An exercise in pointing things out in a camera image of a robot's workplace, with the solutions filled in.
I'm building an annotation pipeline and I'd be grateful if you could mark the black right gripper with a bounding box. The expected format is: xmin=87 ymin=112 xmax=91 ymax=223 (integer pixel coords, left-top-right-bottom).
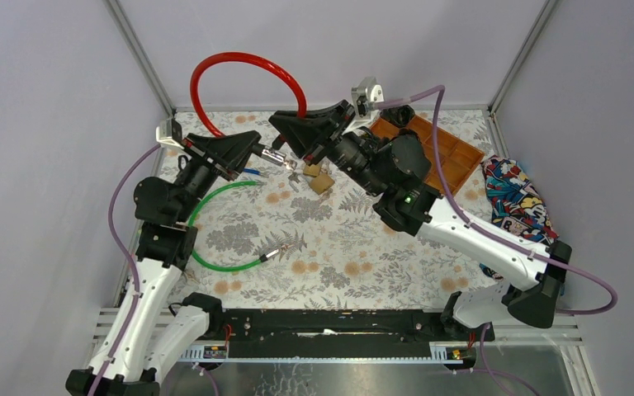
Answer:
xmin=268 ymin=100 xmax=388 ymax=198

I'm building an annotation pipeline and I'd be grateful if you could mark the red cable lock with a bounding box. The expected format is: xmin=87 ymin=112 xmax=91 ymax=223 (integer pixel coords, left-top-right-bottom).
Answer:
xmin=189 ymin=52 xmax=308 ymax=169

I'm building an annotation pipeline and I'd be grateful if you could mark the green cable lock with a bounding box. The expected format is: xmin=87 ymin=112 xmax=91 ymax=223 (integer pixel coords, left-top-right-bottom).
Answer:
xmin=187 ymin=181 xmax=301 ymax=273

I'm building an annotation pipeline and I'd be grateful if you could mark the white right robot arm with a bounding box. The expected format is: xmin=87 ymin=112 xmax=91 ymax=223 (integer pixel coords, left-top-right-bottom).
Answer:
xmin=269 ymin=101 xmax=571 ymax=340

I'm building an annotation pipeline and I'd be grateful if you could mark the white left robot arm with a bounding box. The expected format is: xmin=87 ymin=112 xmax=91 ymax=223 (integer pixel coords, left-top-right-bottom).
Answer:
xmin=65 ymin=128 xmax=262 ymax=395

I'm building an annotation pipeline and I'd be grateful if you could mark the brass padlock with label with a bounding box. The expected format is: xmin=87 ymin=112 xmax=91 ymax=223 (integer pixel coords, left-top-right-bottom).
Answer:
xmin=302 ymin=164 xmax=322 ymax=177

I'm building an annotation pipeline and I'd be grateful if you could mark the plain brass padlock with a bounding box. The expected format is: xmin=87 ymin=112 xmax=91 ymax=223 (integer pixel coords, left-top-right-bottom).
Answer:
xmin=288 ymin=172 xmax=335 ymax=195

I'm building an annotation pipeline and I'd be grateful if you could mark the black object behind tray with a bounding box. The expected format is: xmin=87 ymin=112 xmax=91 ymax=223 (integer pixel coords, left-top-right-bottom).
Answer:
xmin=381 ymin=105 xmax=416 ymax=128

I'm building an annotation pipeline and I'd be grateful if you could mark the wooden compartment tray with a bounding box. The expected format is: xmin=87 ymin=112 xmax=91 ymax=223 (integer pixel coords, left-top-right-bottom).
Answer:
xmin=370 ymin=113 xmax=486 ymax=195

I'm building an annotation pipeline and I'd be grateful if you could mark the colourful patterned cloth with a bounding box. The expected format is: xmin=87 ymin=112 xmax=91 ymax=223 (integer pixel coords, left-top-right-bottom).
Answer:
xmin=479 ymin=155 xmax=561 ymax=280

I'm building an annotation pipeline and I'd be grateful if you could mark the blue cable lock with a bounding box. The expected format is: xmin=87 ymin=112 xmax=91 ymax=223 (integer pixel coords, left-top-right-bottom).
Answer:
xmin=243 ymin=168 xmax=268 ymax=178

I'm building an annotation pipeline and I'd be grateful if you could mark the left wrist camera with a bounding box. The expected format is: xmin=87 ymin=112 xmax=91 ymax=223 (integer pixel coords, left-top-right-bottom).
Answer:
xmin=155 ymin=117 xmax=184 ymax=152

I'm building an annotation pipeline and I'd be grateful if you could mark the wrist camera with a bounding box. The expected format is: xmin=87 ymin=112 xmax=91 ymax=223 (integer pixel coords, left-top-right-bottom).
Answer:
xmin=155 ymin=117 xmax=184 ymax=152
xmin=351 ymin=76 xmax=384 ymax=119

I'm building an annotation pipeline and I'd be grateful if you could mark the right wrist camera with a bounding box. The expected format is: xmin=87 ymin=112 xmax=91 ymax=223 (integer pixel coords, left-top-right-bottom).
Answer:
xmin=351 ymin=76 xmax=384 ymax=119

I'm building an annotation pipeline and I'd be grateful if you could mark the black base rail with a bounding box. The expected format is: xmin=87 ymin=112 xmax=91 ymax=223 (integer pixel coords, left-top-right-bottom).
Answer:
xmin=182 ymin=309 xmax=495 ymax=365

